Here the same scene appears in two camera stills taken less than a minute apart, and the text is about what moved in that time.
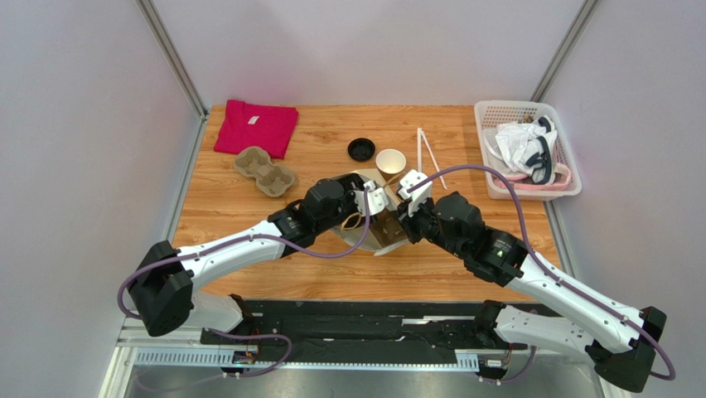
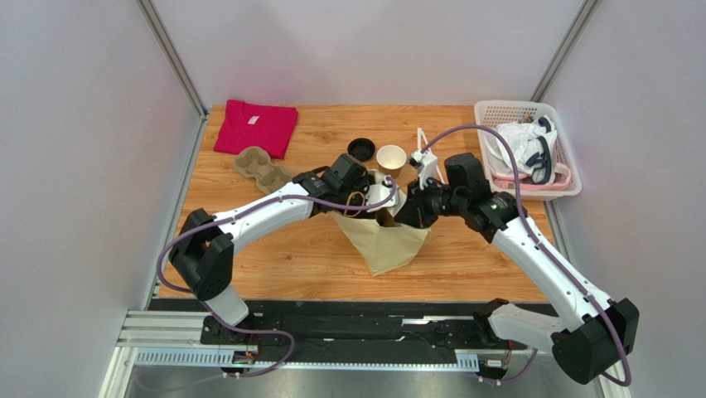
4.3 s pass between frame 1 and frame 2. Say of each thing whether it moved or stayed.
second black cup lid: stayed
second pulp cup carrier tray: stayed
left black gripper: stayed
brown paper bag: moved
